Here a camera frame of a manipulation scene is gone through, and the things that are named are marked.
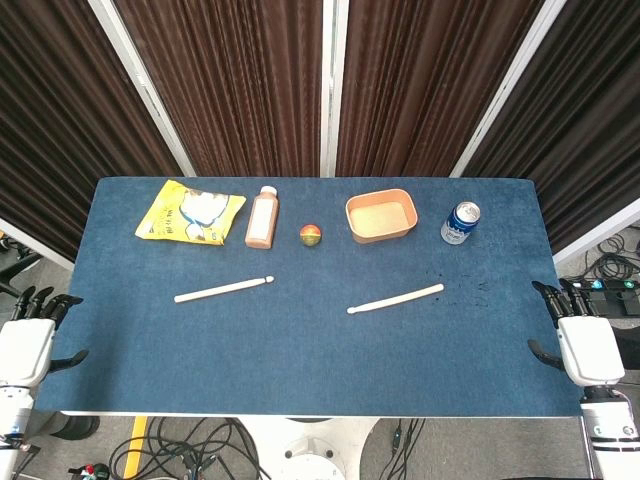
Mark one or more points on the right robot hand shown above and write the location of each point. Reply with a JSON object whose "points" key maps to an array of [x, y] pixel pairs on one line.
{"points": [[590, 350]]}

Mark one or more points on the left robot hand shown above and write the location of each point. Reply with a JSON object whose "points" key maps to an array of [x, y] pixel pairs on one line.
{"points": [[25, 345]]}

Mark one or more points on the wooden drumstick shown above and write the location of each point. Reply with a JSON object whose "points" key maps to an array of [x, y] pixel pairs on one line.
{"points": [[395, 299], [222, 290]]}

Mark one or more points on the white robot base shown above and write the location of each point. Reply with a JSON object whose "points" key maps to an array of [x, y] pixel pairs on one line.
{"points": [[312, 450]]}

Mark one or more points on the black power strip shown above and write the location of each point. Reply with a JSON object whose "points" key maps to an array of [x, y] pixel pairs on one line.
{"points": [[612, 295]]}

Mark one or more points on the yellow floor tape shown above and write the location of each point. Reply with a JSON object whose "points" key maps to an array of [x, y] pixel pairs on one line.
{"points": [[134, 445]]}

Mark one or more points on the blue drink can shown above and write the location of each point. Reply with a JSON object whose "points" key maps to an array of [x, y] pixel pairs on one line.
{"points": [[460, 224]]}

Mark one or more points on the yellow snack bag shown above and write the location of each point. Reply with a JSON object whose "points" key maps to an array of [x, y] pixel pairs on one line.
{"points": [[192, 212]]}

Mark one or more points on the orange paper bowl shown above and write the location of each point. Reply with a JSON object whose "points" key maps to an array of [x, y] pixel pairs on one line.
{"points": [[381, 216]]}

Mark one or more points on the brown drink bottle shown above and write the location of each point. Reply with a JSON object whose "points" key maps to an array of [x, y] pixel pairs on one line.
{"points": [[262, 220]]}

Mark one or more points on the blue table cloth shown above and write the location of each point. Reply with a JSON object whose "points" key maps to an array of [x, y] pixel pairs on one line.
{"points": [[310, 340]]}

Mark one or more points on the small multicolour ball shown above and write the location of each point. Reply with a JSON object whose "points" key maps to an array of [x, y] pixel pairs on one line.
{"points": [[310, 235]]}

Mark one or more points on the brown pleated curtain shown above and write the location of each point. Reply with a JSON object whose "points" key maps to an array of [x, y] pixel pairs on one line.
{"points": [[230, 85]]}

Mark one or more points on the white partition frame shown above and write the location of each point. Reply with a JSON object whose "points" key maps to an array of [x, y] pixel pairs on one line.
{"points": [[334, 85]]}

